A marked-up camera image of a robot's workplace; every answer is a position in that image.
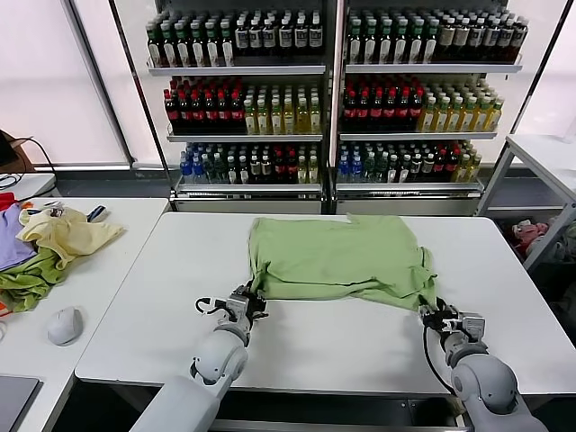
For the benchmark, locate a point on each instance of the light green t-shirt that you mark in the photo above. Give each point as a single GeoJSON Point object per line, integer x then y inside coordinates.
{"type": "Point", "coordinates": [337, 252]}

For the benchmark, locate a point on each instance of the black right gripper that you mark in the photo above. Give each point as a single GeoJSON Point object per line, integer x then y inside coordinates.
{"type": "Point", "coordinates": [445, 321]}

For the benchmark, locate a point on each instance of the pink clothes heap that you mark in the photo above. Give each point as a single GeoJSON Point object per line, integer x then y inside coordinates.
{"type": "Point", "coordinates": [528, 231]}

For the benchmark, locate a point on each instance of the yellow drink bottle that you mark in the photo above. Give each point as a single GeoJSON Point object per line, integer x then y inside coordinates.
{"type": "Point", "coordinates": [429, 118]}
{"type": "Point", "coordinates": [474, 171]}
{"type": "Point", "coordinates": [316, 119]}
{"type": "Point", "coordinates": [482, 118]}
{"type": "Point", "coordinates": [495, 118]}
{"type": "Point", "coordinates": [443, 118]}
{"type": "Point", "coordinates": [289, 119]}
{"type": "Point", "coordinates": [276, 119]}
{"type": "Point", "coordinates": [469, 118]}
{"type": "Point", "coordinates": [303, 172]}
{"type": "Point", "coordinates": [313, 172]}
{"type": "Point", "coordinates": [302, 119]}
{"type": "Point", "coordinates": [249, 119]}
{"type": "Point", "coordinates": [262, 119]}
{"type": "Point", "coordinates": [456, 118]}
{"type": "Point", "coordinates": [463, 171]}

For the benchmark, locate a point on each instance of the red garment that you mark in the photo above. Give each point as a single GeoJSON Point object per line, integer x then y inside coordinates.
{"type": "Point", "coordinates": [5, 200]}

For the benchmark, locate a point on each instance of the blue label water bottle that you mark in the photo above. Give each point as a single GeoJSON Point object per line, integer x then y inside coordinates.
{"type": "Point", "coordinates": [196, 170]}
{"type": "Point", "coordinates": [185, 170]}
{"type": "Point", "coordinates": [357, 170]}
{"type": "Point", "coordinates": [344, 170]}

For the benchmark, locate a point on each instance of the brown cardboard box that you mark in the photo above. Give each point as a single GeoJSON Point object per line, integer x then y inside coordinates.
{"type": "Point", "coordinates": [24, 157]}

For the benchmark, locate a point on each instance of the dark bottle brown label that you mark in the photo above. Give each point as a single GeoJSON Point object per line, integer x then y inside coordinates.
{"type": "Point", "coordinates": [255, 171]}
{"type": "Point", "coordinates": [267, 171]}
{"type": "Point", "coordinates": [416, 168]}
{"type": "Point", "coordinates": [428, 168]}

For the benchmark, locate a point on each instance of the clear green water bottle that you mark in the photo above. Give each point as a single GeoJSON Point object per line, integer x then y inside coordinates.
{"type": "Point", "coordinates": [208, 171]}
{"type": "Point", "coordinates": [219, 171]}
{"type": "Point", "coordinates": [370, 170]}
{"type": "Point", "coordinates": [381, 170]}

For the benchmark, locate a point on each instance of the metal drink shelf rack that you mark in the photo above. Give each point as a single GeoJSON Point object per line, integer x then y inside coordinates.
{"type": "Point", "coordinates": [243, 70]}
{"type": "Point", "coordinates": [432, 69]}

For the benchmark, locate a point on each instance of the white clothing tag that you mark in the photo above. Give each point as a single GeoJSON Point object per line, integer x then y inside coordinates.
{"type": "Point", "coordinates": [56, 211]}

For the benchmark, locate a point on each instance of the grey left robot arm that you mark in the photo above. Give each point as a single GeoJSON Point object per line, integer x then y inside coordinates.
{"type": "Point", "coordinates": [220, 355]}

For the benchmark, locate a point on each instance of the dark bottle beige label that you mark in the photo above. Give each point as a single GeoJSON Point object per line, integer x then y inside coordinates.
{"type": "Point", "coordinates": [447, 38]}
{"type": "Point", "coordinates": [506, 38]}
{"type": "Point", "coordinates": [520, 38]}
{"type": "Point", "coordinates": [476, 38]}
{"type": "Point", "coordinates": [491, 38]}
{"type": "Point", "coordinates": [461, 38]}

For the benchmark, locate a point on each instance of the orange item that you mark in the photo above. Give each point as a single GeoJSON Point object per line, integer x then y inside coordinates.
{"type": "Point", "coordinates": [3, 309]}

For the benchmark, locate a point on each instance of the red cap cola bottle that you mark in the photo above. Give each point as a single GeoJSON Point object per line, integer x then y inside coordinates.
{"type": "Point", "coordinates": [416, 110]}
{"type": "Point", "coordinates": [185, 112]}
{"type": "Point", "coordinates": [291, 170]}
{"type": "Point", "coordinates": [452, 167]}
{"type": "Point", "coordinates": [390, 110]}
{"type": "Point", "coordinates": [280, 170]}
{"type": "Point", "coordinates": [210, 112]}
{"type": "Point", "coordinates": [223, 112]}
{"type": "Point", "coordinates": [171, 112]}
{"type": "Point", "coordinates": [197, 112]}
{"type": "Point", "coordinates": [363, 110]}
{"type": "Point", "coordinates": [377, 110]}
{"type": "Point", "coordinates": [440, 167]}
{"type": "Point", "coordinates": [350, 110]}
{"type": "Point", "coordinates": [236, 112]}
{"type": "Point", "coordinates": [403, 110]}

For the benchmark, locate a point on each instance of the white computer mouse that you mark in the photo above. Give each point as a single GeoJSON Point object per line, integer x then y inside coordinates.
{"type": "Point", "coordinates": [66, 325]}

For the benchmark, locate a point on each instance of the green tea bottle white label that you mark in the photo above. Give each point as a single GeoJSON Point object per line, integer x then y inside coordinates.
{"type": "Point", "coordinates": [244, 172]}
{"type": "Point", "coordinates": [393, 172]}
{"type": "Point", "coordinates": [231, 172]}
{"type": "Point", "coordinates": [404, 172]}

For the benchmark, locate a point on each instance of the pale yellow garment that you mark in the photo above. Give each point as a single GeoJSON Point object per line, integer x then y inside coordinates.
{"type": "Point", "coordinates": [72, 234]}

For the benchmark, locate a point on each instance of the white metal frame table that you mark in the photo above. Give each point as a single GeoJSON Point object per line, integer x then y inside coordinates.
{"type": "Point", "coordinates": [540, 146]}

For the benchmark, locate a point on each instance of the dark tea bottle green cap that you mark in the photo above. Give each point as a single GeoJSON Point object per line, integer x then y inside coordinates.
{"type": "Point", "coordinates": [370, 45]}
{"type": "Point", "coordinates": [170, 49]}
{"type": "Point", "coordinates": [385, 45]}
{"type": "Point", "coordinates": [212, 49]}
{"type": "Point", "coordinates": [198, 49]}
{"type": "Point", "coordinates": [431, 45]}
{"type": "Point", "coordinates": [416, 45]}
{"type": "Point", "coordinates": [227, 49]}
{"type": "Point", "coordinates": [155, 49]}
{"type": "Point", "coordinates": [182, 49]}
{"type": "Point", "coordinates": [401, 45]}
{"type": "Point", "coordinates": [355, 45]}

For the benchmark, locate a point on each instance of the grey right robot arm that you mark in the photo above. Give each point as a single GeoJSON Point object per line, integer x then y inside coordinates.
{"type": "Point", "coordinates": [486, 382]}

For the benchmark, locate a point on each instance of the purple garment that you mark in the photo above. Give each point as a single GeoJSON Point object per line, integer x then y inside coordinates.
{"type": "Point", "coordinates": [11, 243]}

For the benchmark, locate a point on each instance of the grey laptop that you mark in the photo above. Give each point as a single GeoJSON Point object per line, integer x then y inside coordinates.
{"type": "Point", "coordinates": [15, 400]}

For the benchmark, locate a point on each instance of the black bottle white label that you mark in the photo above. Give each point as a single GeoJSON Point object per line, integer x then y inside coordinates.
{"type": "Point", "coordinates": [315, 38]}
{"type": "Point", "coordinates": [286, 38]}
{"type": "Point", "coordinates": [300, 38]}
{"type": "Point", "coordinates": [242, 38]}
{"type": "Point", "coordinates": [269, 38]}
{"type": "Point", "coordinates": [255, 38]}

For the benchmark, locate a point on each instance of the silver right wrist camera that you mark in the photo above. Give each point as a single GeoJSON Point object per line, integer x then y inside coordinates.
{"type": "Point", "coordinates": [472, 326]}

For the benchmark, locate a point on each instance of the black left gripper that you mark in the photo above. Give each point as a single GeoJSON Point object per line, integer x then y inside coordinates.
{"type": "Point", "coordinates": [243, 308]}

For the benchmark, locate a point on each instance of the crumpled green garment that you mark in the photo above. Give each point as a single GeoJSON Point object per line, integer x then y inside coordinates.
{"type": "Point", "coordinates": [27, 281]}

